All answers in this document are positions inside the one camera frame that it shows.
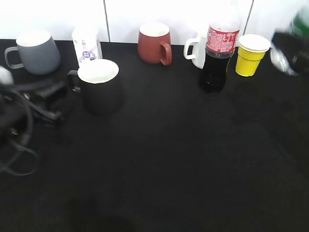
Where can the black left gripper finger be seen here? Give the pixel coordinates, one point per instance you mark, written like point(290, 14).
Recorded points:
point(47, 116)
point(49, 94)

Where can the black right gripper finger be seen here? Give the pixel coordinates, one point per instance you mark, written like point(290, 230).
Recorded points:
point(290, 53)

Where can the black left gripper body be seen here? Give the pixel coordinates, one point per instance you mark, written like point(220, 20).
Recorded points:
point(15, 112)

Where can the water bottle green label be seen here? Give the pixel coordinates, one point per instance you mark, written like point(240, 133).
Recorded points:
point(299, 26)

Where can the black ceramic mug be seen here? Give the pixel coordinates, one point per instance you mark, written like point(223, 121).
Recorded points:
point(99, 84)

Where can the yellow paper cup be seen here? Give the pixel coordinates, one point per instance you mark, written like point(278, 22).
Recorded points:
point(252, 49)

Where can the grey ceramic mug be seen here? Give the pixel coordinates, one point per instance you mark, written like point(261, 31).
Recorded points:
point(38, 52)

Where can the white blueberry milk carton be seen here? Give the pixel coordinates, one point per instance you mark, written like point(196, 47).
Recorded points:
point(86, 44)

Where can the cola bottle red label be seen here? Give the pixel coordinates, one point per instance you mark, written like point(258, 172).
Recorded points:
point(219, 48)

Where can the white ceramic mug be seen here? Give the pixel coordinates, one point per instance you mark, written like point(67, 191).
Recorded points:
point(198, 51)

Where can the red ceramic mug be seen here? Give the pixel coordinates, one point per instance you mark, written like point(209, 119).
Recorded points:
point(154, 44)

